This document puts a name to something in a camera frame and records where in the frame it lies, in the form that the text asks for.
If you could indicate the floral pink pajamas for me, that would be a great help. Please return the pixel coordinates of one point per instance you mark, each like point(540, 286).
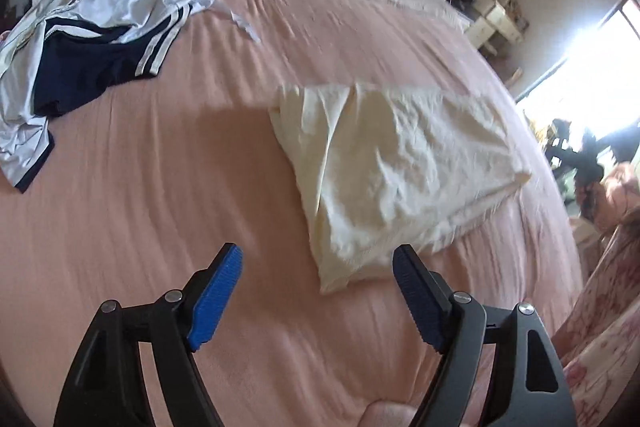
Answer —
point(605, 317)

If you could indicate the white dresser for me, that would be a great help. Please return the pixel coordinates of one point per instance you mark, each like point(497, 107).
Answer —
point(492, 22)

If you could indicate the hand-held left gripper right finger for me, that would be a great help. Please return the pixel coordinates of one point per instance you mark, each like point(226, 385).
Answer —
point(412, 292)

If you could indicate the cream shirt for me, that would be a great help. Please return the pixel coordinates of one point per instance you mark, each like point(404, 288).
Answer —
point(400, 172)

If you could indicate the white sailor shirt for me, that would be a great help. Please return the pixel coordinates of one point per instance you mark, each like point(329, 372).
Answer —
point(125, 4)

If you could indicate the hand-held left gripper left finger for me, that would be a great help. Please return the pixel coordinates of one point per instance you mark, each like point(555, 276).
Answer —
point(217, 297)

